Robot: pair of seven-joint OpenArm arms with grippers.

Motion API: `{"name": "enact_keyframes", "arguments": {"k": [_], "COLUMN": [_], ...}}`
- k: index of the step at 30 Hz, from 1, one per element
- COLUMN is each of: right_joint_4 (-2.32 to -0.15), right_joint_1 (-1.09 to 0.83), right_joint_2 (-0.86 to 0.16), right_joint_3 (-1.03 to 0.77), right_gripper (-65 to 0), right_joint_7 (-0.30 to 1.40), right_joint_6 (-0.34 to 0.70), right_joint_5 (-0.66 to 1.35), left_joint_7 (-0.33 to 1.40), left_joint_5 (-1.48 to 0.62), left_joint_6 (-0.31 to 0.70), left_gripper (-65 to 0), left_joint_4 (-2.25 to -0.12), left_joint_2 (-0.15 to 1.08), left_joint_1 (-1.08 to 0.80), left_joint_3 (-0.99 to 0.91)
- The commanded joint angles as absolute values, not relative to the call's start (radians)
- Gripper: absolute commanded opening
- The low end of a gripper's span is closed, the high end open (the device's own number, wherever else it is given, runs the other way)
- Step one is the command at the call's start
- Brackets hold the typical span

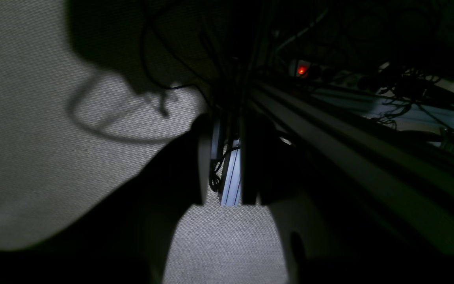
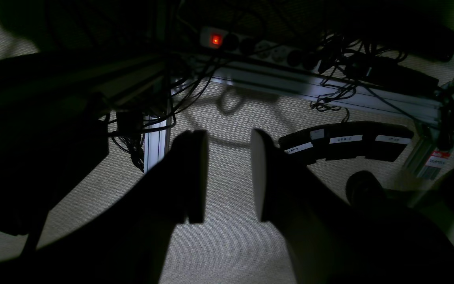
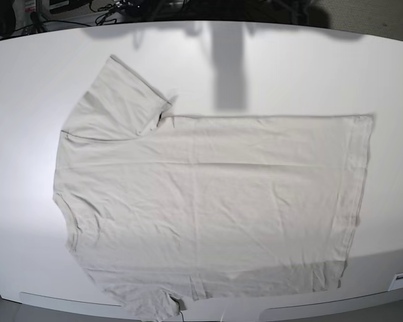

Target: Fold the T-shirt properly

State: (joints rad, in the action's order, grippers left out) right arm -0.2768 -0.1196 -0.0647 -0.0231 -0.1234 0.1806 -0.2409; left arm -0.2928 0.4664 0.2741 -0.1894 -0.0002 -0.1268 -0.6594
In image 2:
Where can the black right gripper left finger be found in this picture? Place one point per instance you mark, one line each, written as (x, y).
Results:
(128, 243)

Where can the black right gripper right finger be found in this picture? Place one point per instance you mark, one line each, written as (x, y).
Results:
(367, 239)

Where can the black foot pedal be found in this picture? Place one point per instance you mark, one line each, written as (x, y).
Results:
(347, 140)

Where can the black power adapter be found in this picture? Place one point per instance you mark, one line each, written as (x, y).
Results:
(385, 72)

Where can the white power strip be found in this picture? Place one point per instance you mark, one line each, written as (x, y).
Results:
(239, 46)

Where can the aluminium frame post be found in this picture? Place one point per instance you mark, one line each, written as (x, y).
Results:
(156, 142)

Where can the aluminium frame rail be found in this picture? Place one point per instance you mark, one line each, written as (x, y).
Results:
(277, 79)

